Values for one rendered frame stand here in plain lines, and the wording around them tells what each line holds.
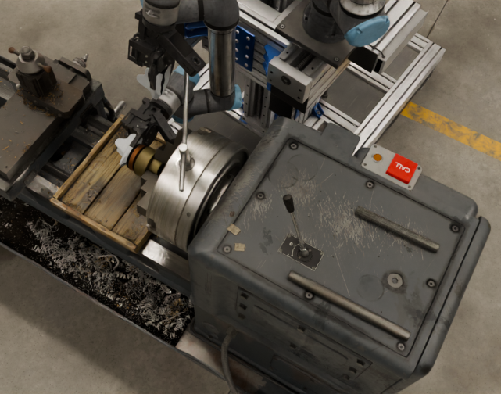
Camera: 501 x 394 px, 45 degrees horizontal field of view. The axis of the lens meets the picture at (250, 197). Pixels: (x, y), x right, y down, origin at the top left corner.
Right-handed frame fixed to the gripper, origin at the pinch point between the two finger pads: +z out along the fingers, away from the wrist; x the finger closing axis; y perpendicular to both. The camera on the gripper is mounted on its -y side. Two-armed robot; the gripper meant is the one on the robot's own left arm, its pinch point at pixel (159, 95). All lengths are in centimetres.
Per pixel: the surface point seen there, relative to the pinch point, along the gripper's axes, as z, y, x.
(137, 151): 22.0, 5.1, -0.8
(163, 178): 14.7, -9.2, 9.4
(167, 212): 20.9, -13.4, 12.9
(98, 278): 78, 11, 6
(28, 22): 102, 150, -116
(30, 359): 145, 35, 16
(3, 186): 47, 40, 14
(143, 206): 25.9, -5.6, 11.3
